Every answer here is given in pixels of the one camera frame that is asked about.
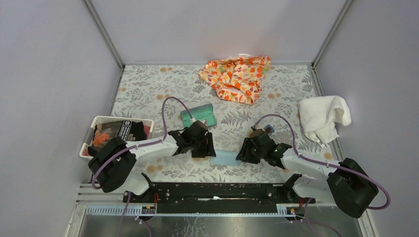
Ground light blue cleaning cloth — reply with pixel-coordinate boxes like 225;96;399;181
209;150;242;166

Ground dark blue glasses case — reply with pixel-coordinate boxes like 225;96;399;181
180;103;217;127

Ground blue frame sunglasses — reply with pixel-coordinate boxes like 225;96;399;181
263;124;275;134

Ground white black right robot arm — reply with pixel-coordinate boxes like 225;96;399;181
236;129;378;218

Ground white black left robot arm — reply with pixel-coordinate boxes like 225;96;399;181
88;121;216;203

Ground floral grey tablecloth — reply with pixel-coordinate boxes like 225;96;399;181
111;65;336;183

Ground white towel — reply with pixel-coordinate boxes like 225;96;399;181
299;96;352;147

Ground black pouch in basket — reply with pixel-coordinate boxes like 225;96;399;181
84;120;151;157

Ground orange floral fabric bag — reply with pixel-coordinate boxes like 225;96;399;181
198;54;271;105

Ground white perforated plastic basket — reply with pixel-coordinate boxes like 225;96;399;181
79;116;154;159

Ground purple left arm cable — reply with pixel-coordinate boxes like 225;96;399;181
91;96;195;237

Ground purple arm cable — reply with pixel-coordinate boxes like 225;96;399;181
91;96;195;237
250;114;391;237

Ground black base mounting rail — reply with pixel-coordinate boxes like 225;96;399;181
123;182;309;214

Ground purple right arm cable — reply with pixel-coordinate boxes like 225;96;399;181
250;114;391;237

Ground aluminium frame profile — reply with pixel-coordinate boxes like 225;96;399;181
64;183;377;237

